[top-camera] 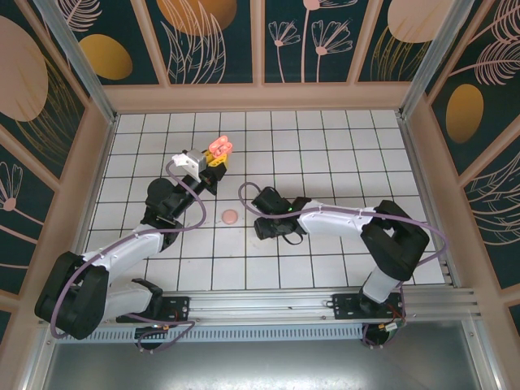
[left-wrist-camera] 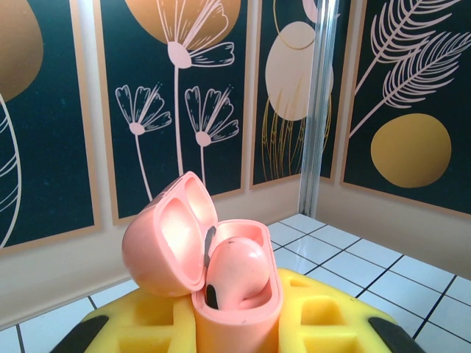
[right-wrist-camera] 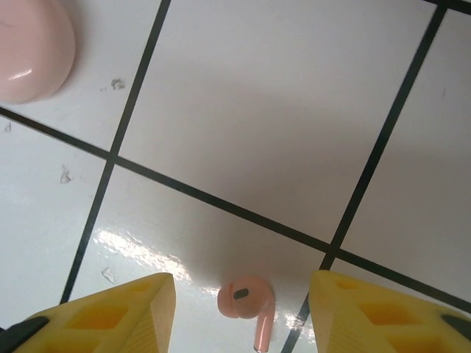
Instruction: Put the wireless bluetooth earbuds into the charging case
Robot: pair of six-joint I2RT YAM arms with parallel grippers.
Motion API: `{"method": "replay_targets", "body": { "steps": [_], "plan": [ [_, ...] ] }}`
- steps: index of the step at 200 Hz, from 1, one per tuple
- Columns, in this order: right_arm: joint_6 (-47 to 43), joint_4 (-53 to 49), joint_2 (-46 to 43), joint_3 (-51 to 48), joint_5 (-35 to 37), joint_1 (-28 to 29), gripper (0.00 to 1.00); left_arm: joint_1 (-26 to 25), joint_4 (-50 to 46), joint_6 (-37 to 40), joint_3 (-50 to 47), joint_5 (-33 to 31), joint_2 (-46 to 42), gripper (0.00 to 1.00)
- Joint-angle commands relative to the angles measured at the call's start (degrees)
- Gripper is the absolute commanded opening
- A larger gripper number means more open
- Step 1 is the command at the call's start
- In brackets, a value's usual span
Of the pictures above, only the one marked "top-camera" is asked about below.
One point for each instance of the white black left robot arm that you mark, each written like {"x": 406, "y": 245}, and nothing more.
{"x": 122, "y": 256}

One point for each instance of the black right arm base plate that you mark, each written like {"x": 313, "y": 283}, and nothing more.
{"x": 345, "y": 308}

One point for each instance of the pink rectangular earbud charging case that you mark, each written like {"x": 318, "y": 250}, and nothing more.
{"x": 220, "y": 146}

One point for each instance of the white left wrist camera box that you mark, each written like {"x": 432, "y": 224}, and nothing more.
{"x": 191, "y": 162}

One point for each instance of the grey metal panel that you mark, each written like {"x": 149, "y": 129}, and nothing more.
{"x": 260, "y": 365}

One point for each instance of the aluminium table side rail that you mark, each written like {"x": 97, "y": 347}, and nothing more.
{"x": 101, "y": 162}
{"x": 415, "y": 162}

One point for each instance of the pink round earbud charging case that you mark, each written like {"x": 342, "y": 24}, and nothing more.
{"x": 230, "y": 216}

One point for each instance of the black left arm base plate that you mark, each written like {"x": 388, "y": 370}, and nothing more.
{"x": 174, "y": 308}

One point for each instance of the aluminium mounting rail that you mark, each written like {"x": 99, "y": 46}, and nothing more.
{"x": 260, "y": 302}

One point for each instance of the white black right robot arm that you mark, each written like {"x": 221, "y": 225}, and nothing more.
{"x": 337, "y": 221}

